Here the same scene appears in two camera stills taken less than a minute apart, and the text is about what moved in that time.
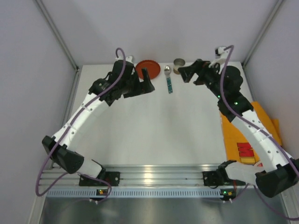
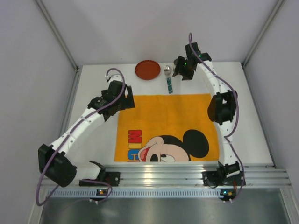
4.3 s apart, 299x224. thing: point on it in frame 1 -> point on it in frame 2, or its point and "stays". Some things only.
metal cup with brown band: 177,63 stays
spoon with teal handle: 167,71 stays
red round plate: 153,68 stays
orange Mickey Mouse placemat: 239,148 -> 167,128
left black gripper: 136,84 -> 128,100
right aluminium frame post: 278,4 stays
